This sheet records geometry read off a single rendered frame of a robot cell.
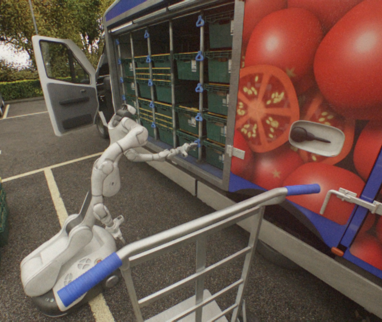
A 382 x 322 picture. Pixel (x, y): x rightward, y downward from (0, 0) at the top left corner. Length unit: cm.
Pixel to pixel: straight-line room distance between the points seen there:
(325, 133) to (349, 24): 52
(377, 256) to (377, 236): 13
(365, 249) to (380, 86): 86
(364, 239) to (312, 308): 78
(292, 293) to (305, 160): 113
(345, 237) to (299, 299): 73
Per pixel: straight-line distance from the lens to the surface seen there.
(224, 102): 180
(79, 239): 165
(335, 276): 169
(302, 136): 127
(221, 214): 58
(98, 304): 191
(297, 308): 194
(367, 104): 120
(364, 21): 122
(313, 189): 79
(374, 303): 173
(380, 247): 145
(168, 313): 176
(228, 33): 178
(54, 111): 430
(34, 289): 181
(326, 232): 150
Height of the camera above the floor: 160
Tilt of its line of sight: 26 degrees down
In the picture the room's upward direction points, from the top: straight up
